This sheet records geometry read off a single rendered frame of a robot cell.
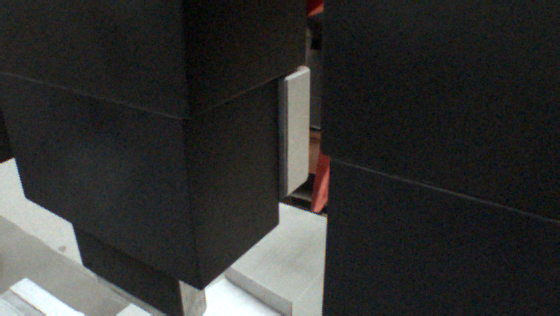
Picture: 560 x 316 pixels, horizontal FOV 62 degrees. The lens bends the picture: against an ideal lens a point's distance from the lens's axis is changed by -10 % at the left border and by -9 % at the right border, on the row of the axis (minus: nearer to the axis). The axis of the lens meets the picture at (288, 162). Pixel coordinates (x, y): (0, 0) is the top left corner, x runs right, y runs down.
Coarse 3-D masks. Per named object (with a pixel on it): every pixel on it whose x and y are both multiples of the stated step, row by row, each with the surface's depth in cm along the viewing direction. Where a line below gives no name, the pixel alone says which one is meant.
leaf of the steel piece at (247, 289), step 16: (224, 272) 48; (240, 272) 46; (208, 288) 47; (224, 288) 47; (240, 288) 47; (256, 288) 46; (208, 304) 45; (224, 304) 45; (240, 304) 45; (256, 304) 45; (272, 304) 45; (288, 304) 43
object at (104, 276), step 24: (96, 240) 31; (96, 264) 33; (120, 264) 31; (144, 264) 29; (120, 288) 34; (144, 288) 30; (168, 288) 29; (192, 288) 29; (168, 312) 30; (192, 312) 29
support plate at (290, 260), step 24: (288, 216) 59; (312, 216) 59; (264, 240) 55; (288, 240) 55; (312, 240) 55; (240, 264) 51; (264, 264) 51; (288, 264) 51; (312, 264) 51; (288, 288) 48; (312, 288) 48; (120, 312) 44; (144, 312) 44; (312, 312) 45
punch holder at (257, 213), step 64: (0, 0) 22; (64, 0) 19; (128, 0) 17; (192, 0) 16; (256, 0) 19; (0, 64) 24; (64, 64) 21; (128, 64) 18; (192, 64) 17; (256, 64) 20; (64, 128) 23; (128, 128) 20; (192, 128) 19; (256, 128) 22; (64, 192) 25; (128, 192) 22; (192, 192) 19; (256, 192) 24; (192, 256) 21
